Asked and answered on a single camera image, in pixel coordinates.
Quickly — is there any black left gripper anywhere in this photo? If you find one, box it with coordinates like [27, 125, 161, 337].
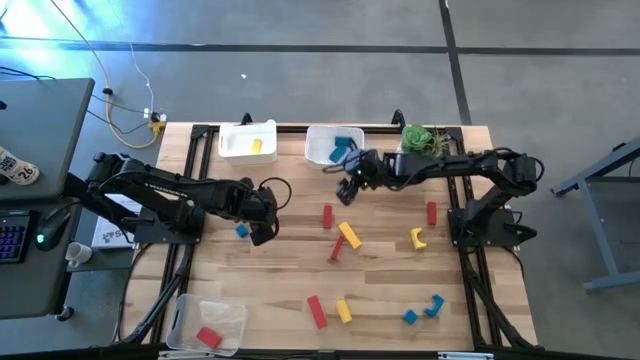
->
[243, 185, 280, 247]

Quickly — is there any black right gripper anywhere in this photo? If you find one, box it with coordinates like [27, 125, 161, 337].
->
[336, 148, 384, 206]

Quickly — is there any long yellow block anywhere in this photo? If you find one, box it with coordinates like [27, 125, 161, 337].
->
[337, 221, 363, 250]

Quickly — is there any yellow arch block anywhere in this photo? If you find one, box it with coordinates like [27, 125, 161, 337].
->
[409, 227, 429, 251]

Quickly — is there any wide red block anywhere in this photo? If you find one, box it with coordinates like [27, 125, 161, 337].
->
[195, 326, 224, 350]

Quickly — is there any white curved-rim plastic bin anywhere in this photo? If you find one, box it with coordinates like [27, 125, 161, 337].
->
[304, 124, 366, 170]

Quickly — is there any green succulent plant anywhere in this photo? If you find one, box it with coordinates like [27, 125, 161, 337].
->
[401, 124, 434, 155]

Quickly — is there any white straight-rimmed plastic bin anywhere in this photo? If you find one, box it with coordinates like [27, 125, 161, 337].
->
[218, 119, 279, 167]

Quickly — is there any clear plastic bin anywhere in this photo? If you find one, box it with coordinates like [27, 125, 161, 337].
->
[165, 293, 249, 357]

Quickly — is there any long red rectangular block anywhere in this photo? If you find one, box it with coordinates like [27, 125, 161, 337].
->
[306, 294, 329, 330]

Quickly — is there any spiky air plant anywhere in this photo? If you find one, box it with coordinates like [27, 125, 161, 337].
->
[424, 127, 451, 159]

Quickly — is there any yellow cylinder block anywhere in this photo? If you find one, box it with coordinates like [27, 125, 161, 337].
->
[335, 298, 353, 325]

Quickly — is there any blue arch block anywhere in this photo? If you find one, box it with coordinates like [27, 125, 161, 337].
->
[423, 293, 446, 319]

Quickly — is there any power strip with plugs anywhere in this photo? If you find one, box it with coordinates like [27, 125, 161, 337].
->
[143, 107, 169, 136]

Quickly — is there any white printed sheet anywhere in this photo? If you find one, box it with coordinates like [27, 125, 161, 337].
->
[91, 192, 146, 250]

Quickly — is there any white cup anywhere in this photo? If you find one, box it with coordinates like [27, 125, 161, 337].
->
[64, 241, 94, 269]

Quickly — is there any black computer mouse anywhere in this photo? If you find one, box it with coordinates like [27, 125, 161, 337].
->
[34, 207, 72, 252]

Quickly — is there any grey desk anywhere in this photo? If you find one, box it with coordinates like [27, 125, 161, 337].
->
[0, 77, 96, 321]

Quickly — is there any black keyboard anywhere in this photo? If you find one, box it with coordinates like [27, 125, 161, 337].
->
[0, 209, 32, 265]

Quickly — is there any white item printed 26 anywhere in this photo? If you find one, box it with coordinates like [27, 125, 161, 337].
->
[0, 145, 40, 187]

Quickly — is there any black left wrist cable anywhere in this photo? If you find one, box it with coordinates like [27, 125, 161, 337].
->
[258, 176, 294, 214]

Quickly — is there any black aluminium table frame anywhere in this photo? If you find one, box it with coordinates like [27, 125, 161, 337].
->
[117, 108, 539, 360]

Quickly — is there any white cable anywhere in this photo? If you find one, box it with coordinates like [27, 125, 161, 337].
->
[128, 40, 156, 119]

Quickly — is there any yellow cable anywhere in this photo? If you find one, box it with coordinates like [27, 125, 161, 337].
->
[47, 0, 166, 150]

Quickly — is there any blue-grey table frame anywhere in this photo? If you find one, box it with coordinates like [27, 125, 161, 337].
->
[549, 137, 640, 294]

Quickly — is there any black floor cable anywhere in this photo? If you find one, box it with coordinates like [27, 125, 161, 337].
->
[0, 63, 57, 82]

